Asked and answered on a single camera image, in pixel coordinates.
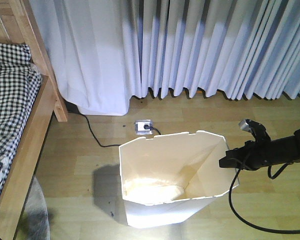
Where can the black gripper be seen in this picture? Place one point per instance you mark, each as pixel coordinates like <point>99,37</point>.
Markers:
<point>247,157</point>

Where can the white plastic trash bin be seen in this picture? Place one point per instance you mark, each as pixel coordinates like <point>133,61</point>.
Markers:
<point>168,178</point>

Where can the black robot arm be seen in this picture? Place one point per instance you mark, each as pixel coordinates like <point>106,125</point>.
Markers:
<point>279,151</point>

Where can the floor power socket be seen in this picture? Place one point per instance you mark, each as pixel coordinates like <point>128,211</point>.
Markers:
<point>143,127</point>

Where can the white pleated curtain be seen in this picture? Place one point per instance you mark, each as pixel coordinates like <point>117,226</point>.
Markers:
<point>104,52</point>

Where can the round grey floor rug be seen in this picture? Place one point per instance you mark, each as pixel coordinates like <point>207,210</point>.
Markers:
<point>34,221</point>

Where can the black white checkered bedding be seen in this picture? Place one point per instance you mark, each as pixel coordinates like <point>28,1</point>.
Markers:
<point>20,82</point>

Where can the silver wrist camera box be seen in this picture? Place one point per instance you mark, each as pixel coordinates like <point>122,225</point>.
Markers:
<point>244,125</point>

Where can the wooden bed frame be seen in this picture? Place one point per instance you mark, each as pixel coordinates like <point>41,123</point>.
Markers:
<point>18,26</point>

